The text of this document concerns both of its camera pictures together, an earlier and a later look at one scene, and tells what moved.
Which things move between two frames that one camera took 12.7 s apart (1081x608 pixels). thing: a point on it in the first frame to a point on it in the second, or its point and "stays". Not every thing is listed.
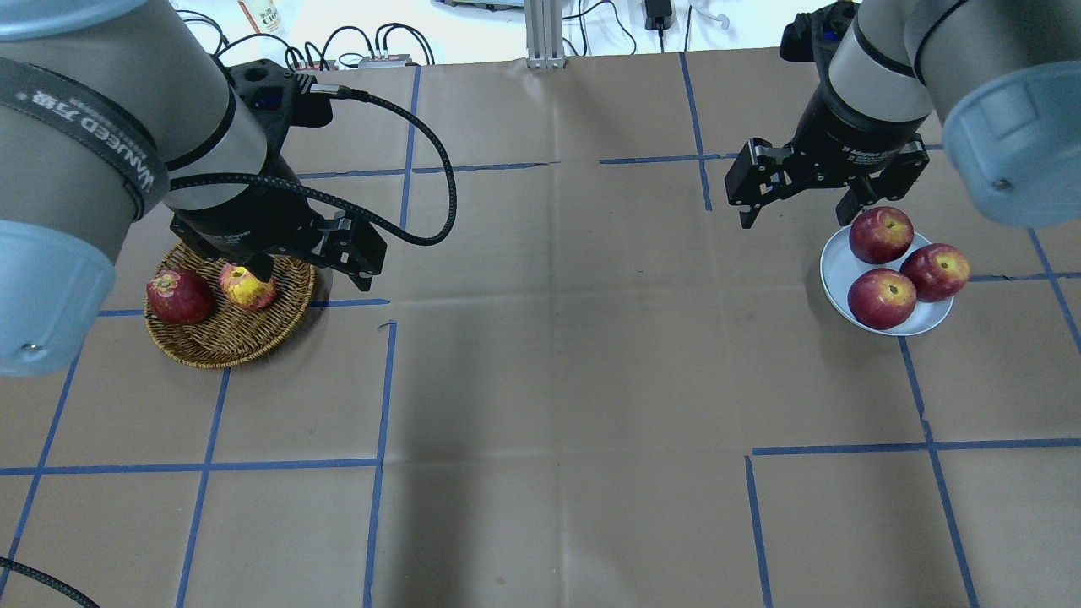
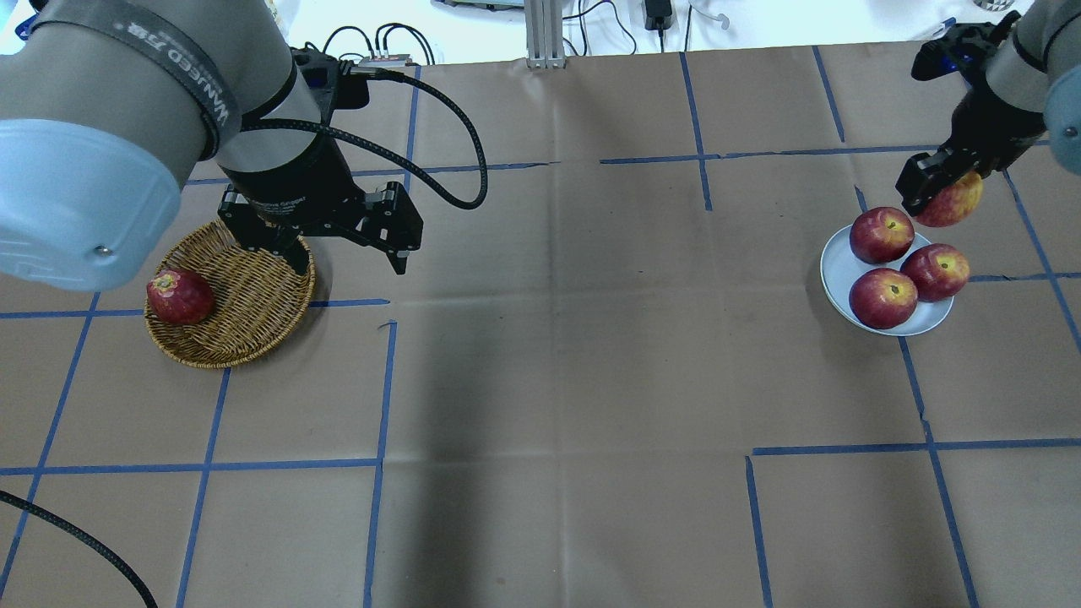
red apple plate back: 881,235 stays
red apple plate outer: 939,271 stays
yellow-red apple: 244,289 to 952,203
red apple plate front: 881,299 stays
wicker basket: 230,336 stays
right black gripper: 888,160 to 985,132
